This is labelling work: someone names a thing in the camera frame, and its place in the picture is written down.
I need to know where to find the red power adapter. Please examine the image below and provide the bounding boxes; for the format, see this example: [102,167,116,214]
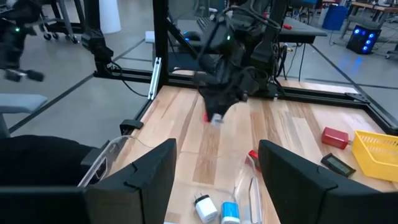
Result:
[321,126,351,151]

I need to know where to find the red rectangular block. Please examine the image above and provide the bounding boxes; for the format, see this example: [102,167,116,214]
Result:
[248,149,261,171]

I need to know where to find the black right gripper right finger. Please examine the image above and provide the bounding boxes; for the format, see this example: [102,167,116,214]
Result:
[258,139,398,224]

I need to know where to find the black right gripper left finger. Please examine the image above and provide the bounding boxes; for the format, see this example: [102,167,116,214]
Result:
[0,138,177,224]

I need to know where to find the black computer mouse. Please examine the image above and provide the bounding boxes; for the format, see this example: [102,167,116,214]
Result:
[183,30,201,42]

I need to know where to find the white round pillar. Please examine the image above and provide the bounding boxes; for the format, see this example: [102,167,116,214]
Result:
[98,0,122,34]

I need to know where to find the clear plastic bin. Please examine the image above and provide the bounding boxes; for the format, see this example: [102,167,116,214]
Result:
[76,135,265,224]

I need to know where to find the grey wheeled cart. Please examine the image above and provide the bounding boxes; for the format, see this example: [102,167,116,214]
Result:
[39,0,80,44]

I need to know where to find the black digital thermometer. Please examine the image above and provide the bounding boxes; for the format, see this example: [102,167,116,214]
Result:
[320,152,357,179]

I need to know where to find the wood-top grey workbench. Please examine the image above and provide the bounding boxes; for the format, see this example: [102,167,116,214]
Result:
[340,1,398,40]

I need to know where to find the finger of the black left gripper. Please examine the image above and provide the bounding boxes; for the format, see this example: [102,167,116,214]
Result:
[217,100,243,122]
[200,95,219,123]

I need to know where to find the black frame-mounted device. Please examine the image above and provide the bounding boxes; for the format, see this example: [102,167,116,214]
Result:
[81,29,114,77]

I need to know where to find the silver frame bracket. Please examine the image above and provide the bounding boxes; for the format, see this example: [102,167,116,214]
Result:
[147,57,163,101]

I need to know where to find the black table clamp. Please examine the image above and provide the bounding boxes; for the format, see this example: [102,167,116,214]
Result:
[119,119,145,136]

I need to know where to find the black aluminium table frame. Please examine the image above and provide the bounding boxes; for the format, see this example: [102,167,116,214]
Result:
[93,0,398,136]

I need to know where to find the black computer tower blue lights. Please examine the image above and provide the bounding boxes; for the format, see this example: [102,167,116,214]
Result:
[346,24,382,55]

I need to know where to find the blue waste bin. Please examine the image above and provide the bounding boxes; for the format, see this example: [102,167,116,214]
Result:
[322,5,349,31]

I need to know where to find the grey office chair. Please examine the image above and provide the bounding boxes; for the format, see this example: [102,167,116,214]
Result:
[0,94,49,139]

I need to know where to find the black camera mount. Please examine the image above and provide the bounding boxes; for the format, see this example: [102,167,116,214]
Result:
[0,134,105,187]

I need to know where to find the yellow plastic basket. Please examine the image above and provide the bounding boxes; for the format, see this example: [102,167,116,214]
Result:
[351,129,398,183]

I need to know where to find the blue USB wall charger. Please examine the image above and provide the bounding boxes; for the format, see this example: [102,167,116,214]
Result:
[220,201,241,224]

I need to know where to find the black desk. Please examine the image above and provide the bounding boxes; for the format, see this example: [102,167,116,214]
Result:
[198,17,328,44]

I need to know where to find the white USB wall charger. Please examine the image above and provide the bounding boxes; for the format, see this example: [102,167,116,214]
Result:
[194,194,218,224]

